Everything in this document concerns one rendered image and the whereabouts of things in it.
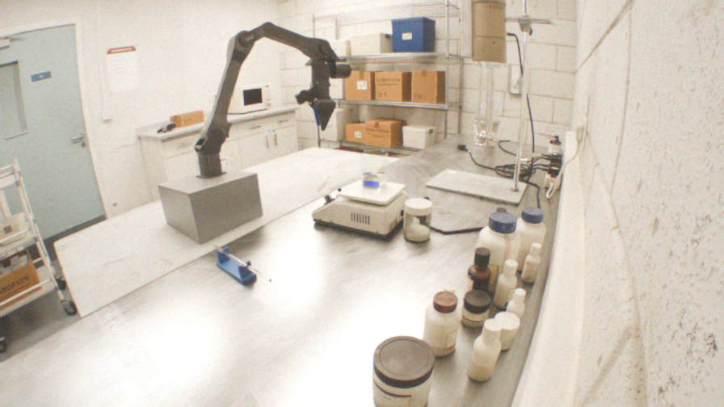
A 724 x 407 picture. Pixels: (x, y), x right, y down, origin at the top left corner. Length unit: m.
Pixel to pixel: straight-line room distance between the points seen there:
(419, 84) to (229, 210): 2.35
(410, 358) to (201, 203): 0.57
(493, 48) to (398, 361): 0.83
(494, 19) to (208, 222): 0.91
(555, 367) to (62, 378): 0.64
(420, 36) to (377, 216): 2.40
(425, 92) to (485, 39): 1.97
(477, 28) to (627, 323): 0.88
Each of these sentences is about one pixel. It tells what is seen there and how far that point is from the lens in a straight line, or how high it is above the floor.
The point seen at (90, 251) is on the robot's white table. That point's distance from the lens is 0.96.
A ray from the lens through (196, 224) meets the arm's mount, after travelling 0.78.
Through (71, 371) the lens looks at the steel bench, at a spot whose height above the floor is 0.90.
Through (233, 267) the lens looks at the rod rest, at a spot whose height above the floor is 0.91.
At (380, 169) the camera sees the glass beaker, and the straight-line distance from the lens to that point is 0.74.
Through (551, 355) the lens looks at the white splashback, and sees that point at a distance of 0.36.
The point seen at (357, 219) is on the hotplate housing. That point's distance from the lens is 0.73.
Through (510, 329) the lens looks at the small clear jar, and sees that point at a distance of 0.46.
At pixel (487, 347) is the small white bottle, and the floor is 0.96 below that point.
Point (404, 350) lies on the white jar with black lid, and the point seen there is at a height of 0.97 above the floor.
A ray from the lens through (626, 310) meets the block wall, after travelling 0.25.
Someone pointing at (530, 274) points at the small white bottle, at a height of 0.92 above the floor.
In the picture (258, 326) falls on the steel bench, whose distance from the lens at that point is 0.53.
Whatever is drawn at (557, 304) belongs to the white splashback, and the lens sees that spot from 0.42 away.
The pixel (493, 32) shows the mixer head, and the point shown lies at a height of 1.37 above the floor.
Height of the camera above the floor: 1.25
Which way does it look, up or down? 22 degrees down
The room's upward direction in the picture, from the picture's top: 1 degrees counter-clockwise
